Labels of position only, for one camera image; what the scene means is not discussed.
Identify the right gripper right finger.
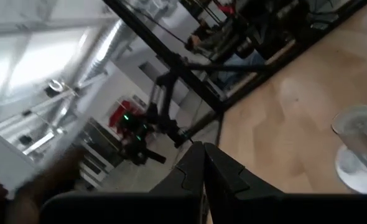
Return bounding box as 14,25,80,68
203,142,286,195

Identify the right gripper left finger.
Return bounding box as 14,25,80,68
148,140,207,195

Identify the black robot with green lights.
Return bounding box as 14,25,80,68
116,70,186,166

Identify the person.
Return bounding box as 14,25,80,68
185,17,267,91

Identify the red cabinet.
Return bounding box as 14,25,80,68
108,99,142,128

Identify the person's hand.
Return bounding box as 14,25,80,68
0,146,90,224

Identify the black frame post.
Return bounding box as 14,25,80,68
101,0,226,113

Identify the round ceiling light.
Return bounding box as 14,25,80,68
48,79,65,93

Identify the chrome table lamp base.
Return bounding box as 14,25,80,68
330,104,367,195

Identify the silver ceiling duct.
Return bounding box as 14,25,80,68
83,18,134,82

